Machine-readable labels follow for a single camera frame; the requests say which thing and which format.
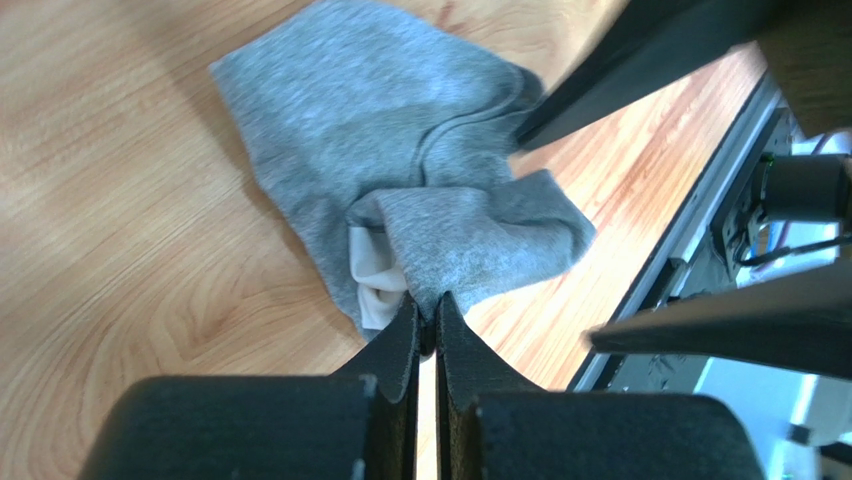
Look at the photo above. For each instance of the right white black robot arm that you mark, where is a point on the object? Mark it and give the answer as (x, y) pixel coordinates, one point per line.
(807, 45)

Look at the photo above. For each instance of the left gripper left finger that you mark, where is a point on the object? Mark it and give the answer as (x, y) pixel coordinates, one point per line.
(358, 422)

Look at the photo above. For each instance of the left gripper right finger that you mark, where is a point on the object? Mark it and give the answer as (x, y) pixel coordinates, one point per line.
(494, 423)

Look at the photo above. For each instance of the grey white underwear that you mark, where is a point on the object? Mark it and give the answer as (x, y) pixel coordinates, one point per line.
(385, 144)

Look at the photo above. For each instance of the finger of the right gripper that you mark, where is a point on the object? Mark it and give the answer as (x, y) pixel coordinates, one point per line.
(800, 322)
(651, 44)

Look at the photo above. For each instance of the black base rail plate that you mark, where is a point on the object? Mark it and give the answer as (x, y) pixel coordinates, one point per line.
(699, 266)

